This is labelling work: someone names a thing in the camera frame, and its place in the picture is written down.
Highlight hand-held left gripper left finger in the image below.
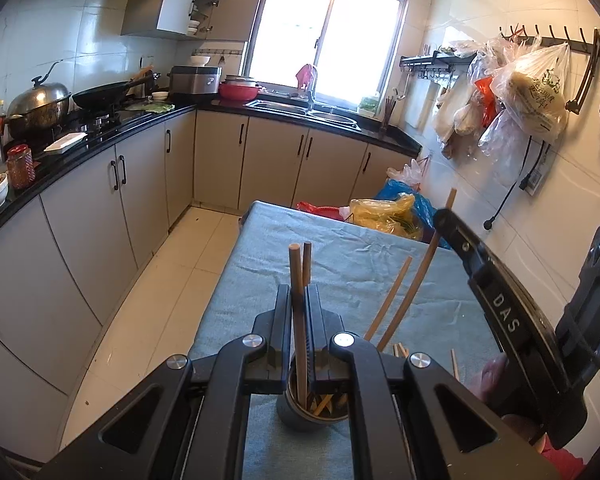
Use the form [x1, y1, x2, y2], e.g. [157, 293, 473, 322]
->
[35, 284, 294, 480]

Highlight kitchen window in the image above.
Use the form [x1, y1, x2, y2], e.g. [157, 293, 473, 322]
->
[241, 0, 411, 111]

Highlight person's right hand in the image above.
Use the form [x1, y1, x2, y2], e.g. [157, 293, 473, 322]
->
[479, 355, 549, 454]

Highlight steel sink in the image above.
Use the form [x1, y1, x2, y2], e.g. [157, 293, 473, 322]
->
[245, 97, 359, 129]

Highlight red basin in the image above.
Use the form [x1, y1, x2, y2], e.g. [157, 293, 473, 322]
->
[218, 81, 262, 102]

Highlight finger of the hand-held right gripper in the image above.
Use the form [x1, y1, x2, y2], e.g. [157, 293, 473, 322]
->
[434, 208, 569, 394]

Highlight dark grey utensil holder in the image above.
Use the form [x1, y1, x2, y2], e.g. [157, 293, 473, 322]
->
[276, 355, 352, 432]

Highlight black wall rack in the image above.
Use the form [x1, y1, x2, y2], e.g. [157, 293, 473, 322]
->
[399, 50, 477, 81]

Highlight red jar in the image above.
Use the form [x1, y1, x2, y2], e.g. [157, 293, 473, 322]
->
[6, 144, 36, 190]

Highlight orange plastic bag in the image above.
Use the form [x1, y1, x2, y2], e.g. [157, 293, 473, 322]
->
[475, 76, 497, 127]

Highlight clear bag with tan contents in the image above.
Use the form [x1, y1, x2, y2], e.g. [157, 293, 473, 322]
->
[495, 42, 572, 142]

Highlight lower kitchen cabinets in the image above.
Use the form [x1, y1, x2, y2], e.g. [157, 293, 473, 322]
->
[0, 110, 421, 411]

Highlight yellow plastic bag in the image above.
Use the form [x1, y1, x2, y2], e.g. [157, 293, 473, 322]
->
[349, 193, 426, 241]

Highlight black cable with plug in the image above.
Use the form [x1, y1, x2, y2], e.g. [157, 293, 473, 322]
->
[484, 137, 551, 231]

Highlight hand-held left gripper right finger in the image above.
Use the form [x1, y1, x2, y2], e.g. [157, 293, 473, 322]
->
[306, 284, 561, 480]

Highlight black hook rail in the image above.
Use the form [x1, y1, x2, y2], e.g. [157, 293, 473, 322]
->
[499, 25, 600, 54]

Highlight blue plastic bag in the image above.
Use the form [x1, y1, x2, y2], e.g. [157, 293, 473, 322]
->
[375, 178, 451, 249]

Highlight black countertop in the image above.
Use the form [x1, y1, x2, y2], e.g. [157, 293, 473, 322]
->
[0, 95, 424, 251]

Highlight open cabinet with dishes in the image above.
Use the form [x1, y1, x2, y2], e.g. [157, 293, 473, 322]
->
[121, 0, 261, 42]

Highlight green vegetable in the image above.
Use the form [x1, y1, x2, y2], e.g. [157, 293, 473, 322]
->
[125, 101, 175, 114]

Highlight red plastic bag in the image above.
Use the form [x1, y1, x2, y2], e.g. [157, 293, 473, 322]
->
[296, 201, 352, 221]

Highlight black wok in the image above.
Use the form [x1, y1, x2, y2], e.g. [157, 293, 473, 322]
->
[71, 71, 154, 111]

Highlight white cutting board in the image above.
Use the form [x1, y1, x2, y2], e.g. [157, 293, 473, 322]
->
[405, 77, 439, 132]

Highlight steel pot with lid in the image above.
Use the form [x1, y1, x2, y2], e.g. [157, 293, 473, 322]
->
[5, 60, 74, 139]

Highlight bundle of dark chopsticks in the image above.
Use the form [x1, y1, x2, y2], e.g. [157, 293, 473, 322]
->
[382, 96, 398, 134]

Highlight silver rice cooker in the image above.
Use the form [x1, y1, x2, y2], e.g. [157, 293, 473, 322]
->
[169, 65, 223, 99]

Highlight small white plastic bag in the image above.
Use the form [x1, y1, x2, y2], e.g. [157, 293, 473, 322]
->
[386, 157, 429, 191]

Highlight white tray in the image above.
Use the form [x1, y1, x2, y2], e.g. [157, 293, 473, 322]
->
[43, 132, 89, 155]

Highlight gas stove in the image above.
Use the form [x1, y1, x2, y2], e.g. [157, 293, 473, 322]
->
[55, 109, 132, 137]

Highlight blue-grey towel tablecloth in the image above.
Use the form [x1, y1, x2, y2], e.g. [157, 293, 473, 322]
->
[189, 200, 506, 480]

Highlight steel faucet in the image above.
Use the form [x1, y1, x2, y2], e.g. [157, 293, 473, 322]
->
[307, 66, 321, 112]

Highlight person's right forearm red sleeve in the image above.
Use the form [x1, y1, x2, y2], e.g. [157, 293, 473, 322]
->
[540, 442, 588, 480]

